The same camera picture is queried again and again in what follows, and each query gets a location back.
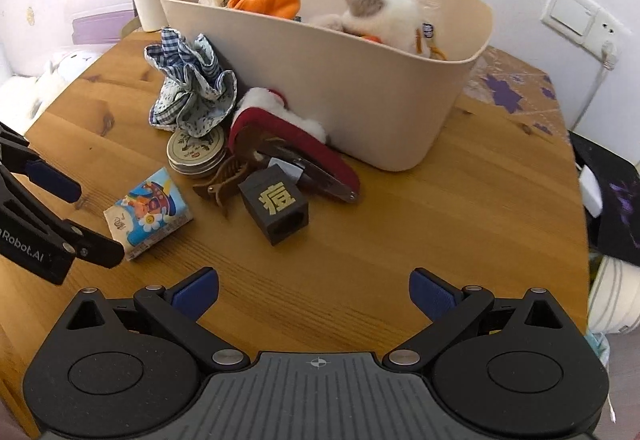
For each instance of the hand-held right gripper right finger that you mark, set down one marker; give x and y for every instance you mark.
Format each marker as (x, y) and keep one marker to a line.
(431, 291)

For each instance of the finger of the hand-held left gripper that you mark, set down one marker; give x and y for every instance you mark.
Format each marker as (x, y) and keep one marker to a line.
(50, 178)
(95, 250)

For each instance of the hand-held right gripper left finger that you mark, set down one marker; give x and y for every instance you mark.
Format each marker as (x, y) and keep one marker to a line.
(197, 291)

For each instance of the cartoon print tissue pack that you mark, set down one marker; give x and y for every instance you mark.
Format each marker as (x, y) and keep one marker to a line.
(150, 210)

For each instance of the beige plastic basket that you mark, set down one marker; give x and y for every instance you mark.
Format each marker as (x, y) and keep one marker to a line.
(325, 85)

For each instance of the wooden desktop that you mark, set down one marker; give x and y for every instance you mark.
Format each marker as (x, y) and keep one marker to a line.
(350, 230)

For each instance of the brown hair claw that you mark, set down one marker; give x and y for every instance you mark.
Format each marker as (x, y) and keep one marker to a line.
(222, 185)

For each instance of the black block gold character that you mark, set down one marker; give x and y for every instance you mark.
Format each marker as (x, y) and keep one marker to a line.
(272, 206)

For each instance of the round floral tin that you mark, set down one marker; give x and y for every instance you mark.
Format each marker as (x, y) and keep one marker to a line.
(195, 148)

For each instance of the dark metal hair clip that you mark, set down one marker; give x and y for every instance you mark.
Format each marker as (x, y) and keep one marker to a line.
(322, 181)

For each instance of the purple storage box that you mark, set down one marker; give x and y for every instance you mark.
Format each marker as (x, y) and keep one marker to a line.
(100, 25)

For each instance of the blue checkered floral cloth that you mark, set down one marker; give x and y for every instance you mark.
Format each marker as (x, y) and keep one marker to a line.
(190, 85)

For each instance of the pale teal cloth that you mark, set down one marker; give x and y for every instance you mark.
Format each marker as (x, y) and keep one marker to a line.
(597, 347)

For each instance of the red white santa hat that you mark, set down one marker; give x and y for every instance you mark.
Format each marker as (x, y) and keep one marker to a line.
(320, 153)

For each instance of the white plastic bucket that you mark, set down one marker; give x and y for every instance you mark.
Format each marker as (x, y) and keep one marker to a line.
(617, 295)

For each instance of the white power adapter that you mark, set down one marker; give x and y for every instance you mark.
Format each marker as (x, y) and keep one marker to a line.
(591, 190)

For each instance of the black cloth purple print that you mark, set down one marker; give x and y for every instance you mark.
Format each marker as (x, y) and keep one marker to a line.
(620, 200)

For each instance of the purple patterned mat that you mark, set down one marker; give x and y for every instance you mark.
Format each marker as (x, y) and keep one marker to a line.
(505, 90)

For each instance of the white brown plush toy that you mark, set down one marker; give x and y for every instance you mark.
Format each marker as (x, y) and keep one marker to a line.
(395, 15)

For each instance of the white wall switch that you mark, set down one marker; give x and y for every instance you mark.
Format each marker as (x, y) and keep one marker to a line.
(567, 10)

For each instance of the white wall outlet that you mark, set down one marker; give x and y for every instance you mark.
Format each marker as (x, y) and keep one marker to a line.
(607, 33)

